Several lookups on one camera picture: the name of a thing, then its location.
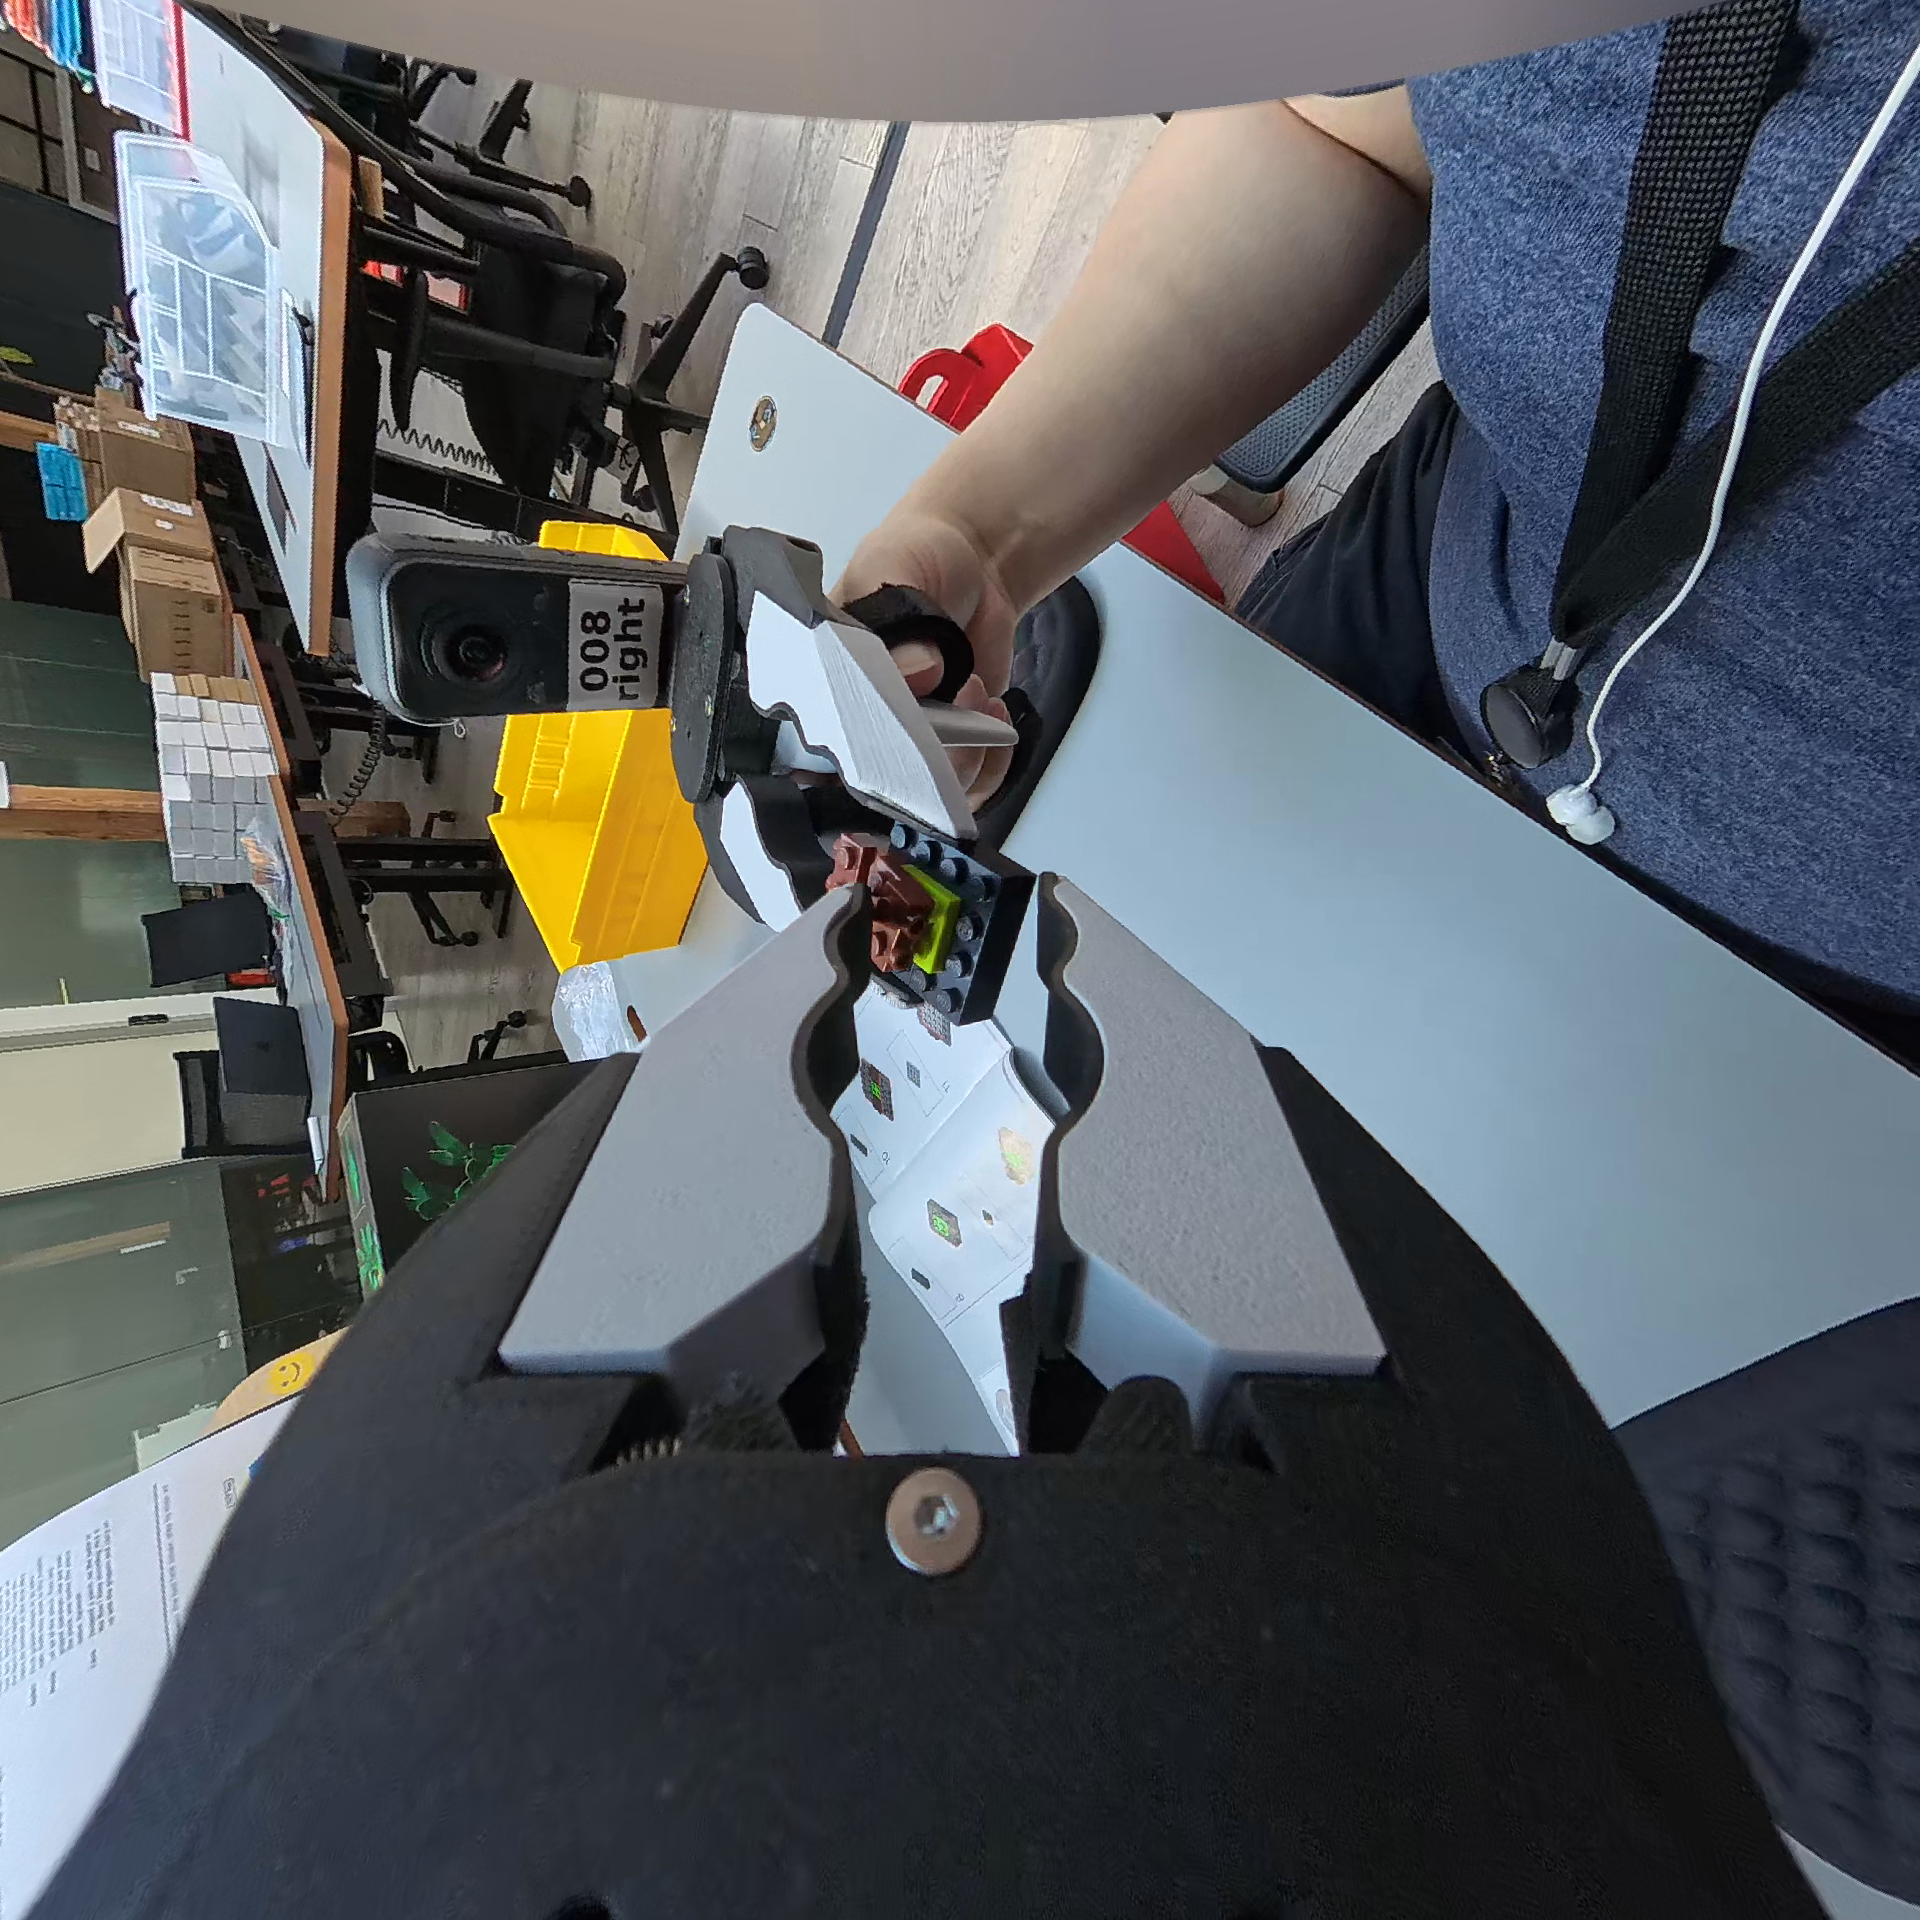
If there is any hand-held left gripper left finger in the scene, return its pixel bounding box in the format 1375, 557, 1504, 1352
499, 880, 871, 1412

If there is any black toy brick assembly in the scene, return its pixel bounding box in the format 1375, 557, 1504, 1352
823, 823, 1041, 1028

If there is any stack of cardboard boxes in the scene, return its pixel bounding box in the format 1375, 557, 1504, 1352
52, 388, 239, 678

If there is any yellow plastic bin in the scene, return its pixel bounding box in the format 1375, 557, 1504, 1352
485, 514, 717, 972

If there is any black badge reel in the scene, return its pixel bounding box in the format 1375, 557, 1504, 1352
1474, 645, 1588, 773

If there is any person's right forearm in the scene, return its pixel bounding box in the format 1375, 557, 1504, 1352
958, 93, 1435, 632

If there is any person's blue shirt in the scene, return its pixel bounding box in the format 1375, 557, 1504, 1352
1399, 0, 1920, 1018

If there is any white desk with wooden edge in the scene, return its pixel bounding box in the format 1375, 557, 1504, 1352
109, 0, 357, 655

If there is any white instruction booklet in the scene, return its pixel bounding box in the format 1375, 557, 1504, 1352
830, 982, 1078, 1459

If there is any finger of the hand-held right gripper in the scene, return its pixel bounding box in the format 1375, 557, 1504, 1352
700, 770, 846, 940
742, 601, 983, 844

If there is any clear plastic bag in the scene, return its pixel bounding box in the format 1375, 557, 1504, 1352
547, 958, 650, 1061

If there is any red plastic stool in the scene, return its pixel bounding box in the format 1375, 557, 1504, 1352
896, 323, 1235, 605

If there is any black toy set box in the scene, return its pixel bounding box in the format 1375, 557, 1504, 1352
336, 1053, 605, 1301

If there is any clear plastic organizer box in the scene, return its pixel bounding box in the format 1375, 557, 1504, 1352
114, 128, 291, 448

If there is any black lanyard strap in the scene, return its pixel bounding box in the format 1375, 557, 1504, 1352
1544, 0, 1920, 655

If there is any white earbud cable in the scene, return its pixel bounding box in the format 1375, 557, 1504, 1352
1544, 0, 1900, 844

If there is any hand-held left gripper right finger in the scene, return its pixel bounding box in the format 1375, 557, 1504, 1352
1002, 877, 1392, 1421

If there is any white printed sheet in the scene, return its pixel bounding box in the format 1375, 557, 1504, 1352
0, 1387, 314, 1895

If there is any person's right hand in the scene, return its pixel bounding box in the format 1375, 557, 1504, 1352
830, 508, 1053, 813

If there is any black mesh office chair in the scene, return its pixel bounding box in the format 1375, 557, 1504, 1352
1208, 243, 1435, 497

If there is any stack of small white boxes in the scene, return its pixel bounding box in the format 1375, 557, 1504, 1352
149, 671, 291, 891

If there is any grey desk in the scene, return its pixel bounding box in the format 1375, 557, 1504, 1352
600, 300, 1920, 1459

